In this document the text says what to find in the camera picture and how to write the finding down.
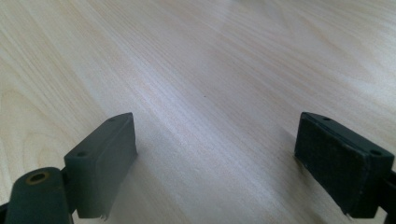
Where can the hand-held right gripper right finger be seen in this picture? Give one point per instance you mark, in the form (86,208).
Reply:
(336,168)

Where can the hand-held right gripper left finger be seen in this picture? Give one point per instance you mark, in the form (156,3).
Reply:
(102,161)

